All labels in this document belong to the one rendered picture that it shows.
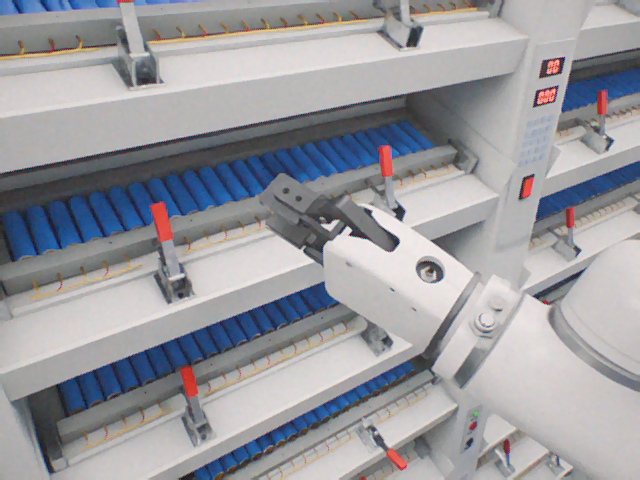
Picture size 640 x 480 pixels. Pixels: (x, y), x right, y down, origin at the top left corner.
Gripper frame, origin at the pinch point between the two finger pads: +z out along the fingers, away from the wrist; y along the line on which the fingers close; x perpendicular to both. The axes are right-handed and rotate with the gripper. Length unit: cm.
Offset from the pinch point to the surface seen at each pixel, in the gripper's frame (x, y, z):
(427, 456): 3, 75, -25
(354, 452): -8, 51, -14
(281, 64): 9.8, -3.5, 8.4
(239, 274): -4.1, 11.6, 4.6
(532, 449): 24, 103, -47
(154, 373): -16.9, 27.0, 10.9
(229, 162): 7.1, 14.5, 16.4
